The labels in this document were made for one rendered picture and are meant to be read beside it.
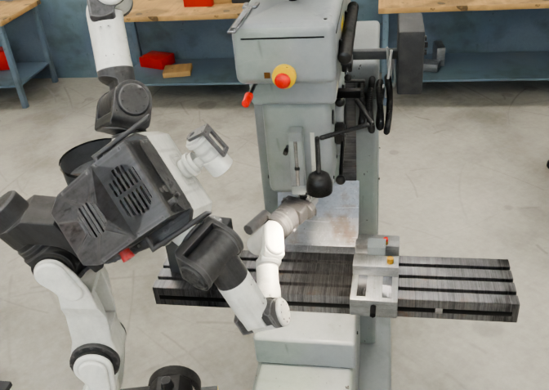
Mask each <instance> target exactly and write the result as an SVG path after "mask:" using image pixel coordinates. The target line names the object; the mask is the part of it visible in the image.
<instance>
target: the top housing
mask: <svg viewBox="0 0 549 390"><path fill-rule="evenodd" d="M255 2H260V5H259V6H258V8H257V9H252V10H251V12H250V13H249V15H248V17H247V18H246V19H245V21H244V22H243V23H242V25H241V26H240V27H239V29H238V31H237V32H236V34H232V40H233V48H234V60H235V68H236V74H237V79H238V80H239V81H240V82H241V83H244V84H254V83H273V80H272V74H273V72H274V69H275V68H276V67H277V66H278V65H282V64H286V65H290V66H292V67H293V68H294V69H295V71H296V74H297V78H296V81H295V83H331V82H332V81H334V80H335V78H336V77H337V70H338V65H339V60H338V53H339V39H341V36H342V31H343V27H344V23H345V11H346V0H296V1H289V0H251V1H250V2H249V4H248V5H249V6H252V5H254V4H255ZM264 73H270V78H264Z"/></svg>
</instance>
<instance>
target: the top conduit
mask: <svg viewBox="0 0 549 390"><path fill-rule="evenodd" d="M358 10H359V5H358V3H357V2H350V3H349V4H348V6H347V10H346V11H345V23H344V27H343V31H342V36H341V39H339V53H338V60H339V62H340V63H341V64H343V65H346V64H349V63H350V62H351V59H352V52H353V46H354V40H355V29H356V23H357V16H358Z"/></svg>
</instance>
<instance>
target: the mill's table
mask: <svg viewBox="0 0 549 390"><path fill-rule="evenodd" d="M238 255H239V257H240V258H241V260H242V261H243V264H244V265H245V267H246V268H247V269H248V271H249V273H250V274H251V276H252V278H253V279H254V280H255V282H257V271H256V260H257V259H258V258H259V255H255V254H253V253H251V252H250V251H249V250H243V251H242V252H241V253H240V254H238ZM353 259H354V254H348V253H302V252H284V256H283V258H282V259H281V264H280V266H279V267H278V269H279V286H280V290H281V298H283V299H284V300H285V301H286V302H287V304H288V307H289V310H290V311H293V312H324V313H341V314H350V290H351V283H352V276H353ZM510 268H511V267H510V264H509V261H508V259H491V258H444V257H420V256H399V283H398V308H397V316H403V317H420V318H435V319H452V320H468V321H499V322H515V323H516V322H517V319H518V315H519V310H520V301H519V298H518V296H517V295H516V293H517V292H516V286H515V283H513V276H512V273H511V271H510ZM153 291H154V297H155V301H156V304H166V305H182V306H198V307H229V308H231V307H230V305H229V304H228V302H227V301H226V300H225V299H224V297H223V296H222V294H221V292H220V291H219V289H218V288H217V287H216V285H215V284H214V282H213V283H212V287H211V288H210V289H209V290H208V291H204V290H201V289H197V288H195V287H194V286H193V285H192V284H190V283H189V282H188V281H186V280H184V279H183V278H182V276H181V273H177V272H171V270H170V266H169V262H168V258H166V260H165V262H164V264H163V268H162V269H161V271H160V272H159V274H158V280H156V281H155V282H154V285H153Z"/></svg>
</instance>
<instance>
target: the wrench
mask: <svg viewBox="0 0 549 390"><path fill-rule="evenodd" d="M259 5H260V2H255V4H254V5H252V6H249V5H248V2H246V3H244V4H243V6H242V8H243V11H242V12H241V14H240V15H239V17H238V18H237V19H236V21H235V22H234V23H233V24H232V25H231V27H230V28H229V30H228V31H227V33H228V34H236V32H237V31H238V29H239V27H240V26H241V25H242V23H243V22H244V21H245V19H246V18H247V17H248V15H249V13H250V12H251V10H252V9H257V8H258V6H259Z"/></svg>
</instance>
